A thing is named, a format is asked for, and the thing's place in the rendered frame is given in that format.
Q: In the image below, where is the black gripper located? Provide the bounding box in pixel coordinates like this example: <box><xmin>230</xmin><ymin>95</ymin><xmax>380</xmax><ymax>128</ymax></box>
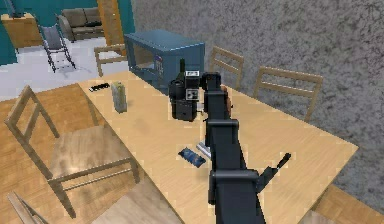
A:
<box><xmin>168</xmin><ymin>78</ymin><xmax>198</xmax><ymax>122</ymax></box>

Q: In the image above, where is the blue chocolate bar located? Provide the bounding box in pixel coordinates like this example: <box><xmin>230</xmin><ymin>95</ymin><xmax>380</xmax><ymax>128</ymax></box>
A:
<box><xmin>177</xmin><ymin>147</ymin><xmax>207</xmax><ymax>169</ymax></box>

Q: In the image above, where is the black kitchen utensil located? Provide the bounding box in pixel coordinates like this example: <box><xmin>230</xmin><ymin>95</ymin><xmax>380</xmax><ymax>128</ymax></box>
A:
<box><xmin>256</xmin><ymin>152</ymin><xmax>293</xmax><ymax>194</ymax></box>

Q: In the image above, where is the light wooden dining table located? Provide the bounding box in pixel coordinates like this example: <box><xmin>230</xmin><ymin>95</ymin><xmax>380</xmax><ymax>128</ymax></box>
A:
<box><xmin>77</xmin><ymin>70</ymin><xmax>359</xmax><ymax>224</ymax></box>

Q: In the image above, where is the dark green bottle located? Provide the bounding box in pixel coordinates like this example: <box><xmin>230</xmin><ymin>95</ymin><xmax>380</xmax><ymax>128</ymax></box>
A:
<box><xmin>178</xmin><ymin>58</ymin><xmax>187</xmax><ymax>81</ymax></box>

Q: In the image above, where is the silver flat packet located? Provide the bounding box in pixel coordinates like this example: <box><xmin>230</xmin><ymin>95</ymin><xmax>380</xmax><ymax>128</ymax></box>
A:
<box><xmin>195</xmin><ymin>141</ymin><xmax>213</xmax><ymax>160</ymax></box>

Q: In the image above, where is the brown round object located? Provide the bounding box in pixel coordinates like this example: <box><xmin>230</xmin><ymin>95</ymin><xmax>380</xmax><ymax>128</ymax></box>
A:
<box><xmin>219</xmin><ymin>84</ymin><xmax>234</xmax><ymax>119</ymax></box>

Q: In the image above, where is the blue open cabinet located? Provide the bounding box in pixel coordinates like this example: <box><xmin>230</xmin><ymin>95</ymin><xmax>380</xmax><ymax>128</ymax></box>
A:
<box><xmin>123</xmin><ymin>29</ymin><xmax>206</xmax><ymax>93</ymax></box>

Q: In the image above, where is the light wooden chair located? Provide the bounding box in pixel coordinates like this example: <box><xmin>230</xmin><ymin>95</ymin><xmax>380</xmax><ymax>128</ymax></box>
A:
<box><xmin>6</xmin><ymin>176</ymin><xmax>184</xmax><ymax>224</ymax></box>
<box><xmin>93</xmin><ymin>43</ymin><xmax>129</xmax><ymax>78</ymax></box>
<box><xmin>3</xmin><ymin>84</ymin><xmax>141</xmax><ymax>219</ymax></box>
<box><xmin>209</xmin><ymin>45</ymin><xmax>245</xmax><ymax>91</ymax></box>
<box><xmin>253</xmin><ymin>65</ymin><xmax>324</xmax><ymax>124</ymax></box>

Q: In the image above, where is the black remote control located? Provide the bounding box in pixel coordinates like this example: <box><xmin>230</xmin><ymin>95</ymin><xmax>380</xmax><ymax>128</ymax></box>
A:
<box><xmin>88</xmin><ymin>82</ymin><xmax>111</xmax><ymax>93</ymax></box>

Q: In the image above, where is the orange wooden door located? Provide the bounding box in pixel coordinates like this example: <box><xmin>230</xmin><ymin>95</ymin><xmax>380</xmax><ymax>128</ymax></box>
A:
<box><xmin>96</xmin><ymin>0</ymin><xmax>126</xmax><ymax>48</ymax></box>

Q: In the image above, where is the grey brown sofa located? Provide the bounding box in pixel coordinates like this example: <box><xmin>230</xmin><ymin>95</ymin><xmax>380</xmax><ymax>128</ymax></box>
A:
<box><xmin>56</xmin><ymin>7</ymin><xmax>105</xmax><ymax>43</ymax></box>

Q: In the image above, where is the orange wooden cupboard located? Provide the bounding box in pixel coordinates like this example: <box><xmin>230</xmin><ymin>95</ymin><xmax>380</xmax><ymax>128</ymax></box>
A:
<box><xmin>0</xmin><ymin>12</ymin><xmax>44</xmax><ymax>49</ymax></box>

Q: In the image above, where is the grey chair with black frame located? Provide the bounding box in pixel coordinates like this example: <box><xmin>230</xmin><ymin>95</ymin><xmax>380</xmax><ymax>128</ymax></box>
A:
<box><xmin>38</xmin><ymin>23</ymin><xmax>77</xmax><ymax>74</ymax></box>

